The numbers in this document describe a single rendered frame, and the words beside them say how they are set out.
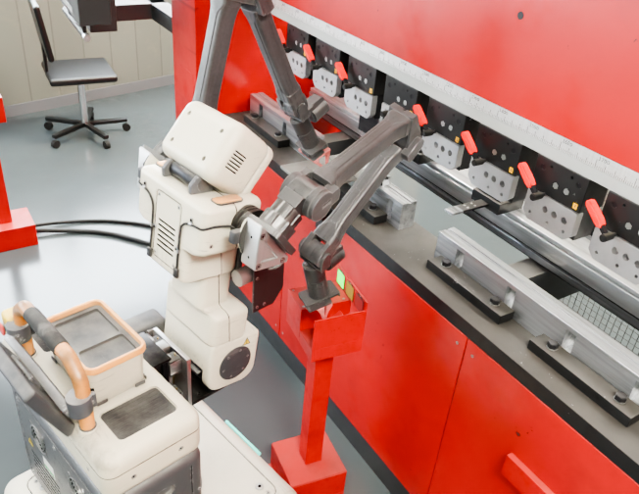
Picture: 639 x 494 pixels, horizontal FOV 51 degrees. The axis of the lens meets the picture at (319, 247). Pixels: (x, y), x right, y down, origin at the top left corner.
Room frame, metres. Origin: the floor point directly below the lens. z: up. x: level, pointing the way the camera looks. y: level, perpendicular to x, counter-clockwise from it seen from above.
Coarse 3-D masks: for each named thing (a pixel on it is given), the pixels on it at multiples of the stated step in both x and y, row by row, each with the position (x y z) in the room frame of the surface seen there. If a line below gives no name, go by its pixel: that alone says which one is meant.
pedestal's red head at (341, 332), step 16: (336, 272) 1.67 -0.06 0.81; (304, 288) 1.61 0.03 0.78; (288, 304) 1.59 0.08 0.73; (336, 304) 1.56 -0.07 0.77; (288, 320) 1.58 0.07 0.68; (304, 320) 1.51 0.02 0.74; (320, 320) 1.43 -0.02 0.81; (336, 320) 1.45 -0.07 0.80; (352, 320) 1.47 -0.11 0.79; (304, 336) 1.48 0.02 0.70; (320, 336) 1.43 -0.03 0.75; (336, 336) 1.46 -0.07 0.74; (352, 336) 1.48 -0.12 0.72; (320, 352) 1.44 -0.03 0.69; (336, 352) 1.46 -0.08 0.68; (352, 352) 1.48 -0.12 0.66
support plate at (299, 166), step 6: (330, 156) 2.09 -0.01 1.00; (300, 162) 2.02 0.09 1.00; (306, 162) 2.02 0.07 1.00; (312, 162) 2.03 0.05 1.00; (324, 162) 2.04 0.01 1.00; (282, 168) 1.97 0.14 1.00; (288, 168) 1.97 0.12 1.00; (294, 168) 1.97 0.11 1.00; (300, 168) 1.97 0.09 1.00; (312, 168) 1.98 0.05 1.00; (360, 174) 1.96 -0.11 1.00; (348, 180) 1.92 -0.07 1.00; (354, 180) 1.93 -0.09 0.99
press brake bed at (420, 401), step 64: (256, 192) 2.39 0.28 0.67; (256, 320) 2.36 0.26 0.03; (384, 320) 1.66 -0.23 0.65; (384, 384) 1.62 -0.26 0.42; (448, 384) 1.41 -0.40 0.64; (512, 384) 1.25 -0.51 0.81; (384, 448) 1.57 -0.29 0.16; (448, 448) 1.36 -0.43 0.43; (512, 448) 1.20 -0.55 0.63; (576, 448) 1.08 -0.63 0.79
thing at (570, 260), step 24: (336, 120) 2.64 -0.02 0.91; (408, 168) 2.24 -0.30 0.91; (432, 168) 2.14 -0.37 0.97; (456, 192) 2.02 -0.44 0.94; (480, 216) 1.93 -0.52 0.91; (504, 216) 1.84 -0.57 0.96; (528, 240) 1.75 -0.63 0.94; (552, 240) 1.69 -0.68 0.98; (576, 240) 1.69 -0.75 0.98; (552, 264) 1.67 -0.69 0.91; (576, 264) 1.60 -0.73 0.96; (600, 264) 1.57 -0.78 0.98; (576, 288) 1.59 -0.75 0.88; (600, 288) 1.53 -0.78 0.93; (624, 288) 1.48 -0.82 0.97; (624, 312) 1.46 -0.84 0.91
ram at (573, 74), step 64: (320, 0) 2.28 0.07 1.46; (384, 0) 2.01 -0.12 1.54; (448, 0) 1.79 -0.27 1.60; (512, 0) 1.62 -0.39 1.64; (576, 0) 1.48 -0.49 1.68; (384, 64) 1.98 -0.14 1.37; (448, 64) 1.76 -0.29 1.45; (512, 64) 1.58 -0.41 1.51; (576, 64) 1.44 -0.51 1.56; (512, 128) 1.55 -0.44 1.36; (576, 128) 1.40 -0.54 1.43
